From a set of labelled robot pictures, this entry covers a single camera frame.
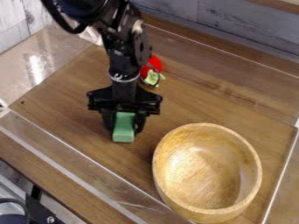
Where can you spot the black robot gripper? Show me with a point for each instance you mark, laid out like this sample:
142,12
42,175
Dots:
125,97

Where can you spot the green rectangular block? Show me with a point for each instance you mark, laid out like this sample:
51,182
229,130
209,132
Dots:
123,133

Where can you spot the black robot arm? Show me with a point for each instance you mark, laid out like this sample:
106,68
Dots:
118,21

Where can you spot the brown wooden bowl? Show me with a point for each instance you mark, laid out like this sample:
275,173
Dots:
207,172

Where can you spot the red plush strawberry toy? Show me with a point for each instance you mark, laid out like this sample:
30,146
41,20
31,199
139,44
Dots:
151,73

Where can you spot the clear acrylic barrier wall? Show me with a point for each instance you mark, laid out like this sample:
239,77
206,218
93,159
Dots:
99,178

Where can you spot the black clamp with cable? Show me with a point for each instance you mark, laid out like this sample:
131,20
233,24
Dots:
35,212

